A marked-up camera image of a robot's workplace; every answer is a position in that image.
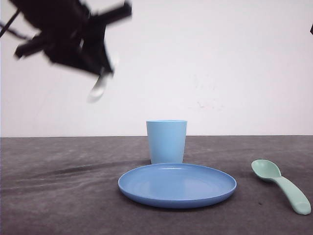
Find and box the light blue plastic cup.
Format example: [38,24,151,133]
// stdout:
[146,120,187,164]

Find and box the blue plastic plate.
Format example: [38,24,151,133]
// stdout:
[118,163,237,209]

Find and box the white plastic fork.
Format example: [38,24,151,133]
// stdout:
[87,50,120,103]

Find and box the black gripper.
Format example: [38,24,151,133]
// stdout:
[13,0,132,75]

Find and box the mint green plastic spoon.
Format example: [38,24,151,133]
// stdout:
[251,159,311,215]

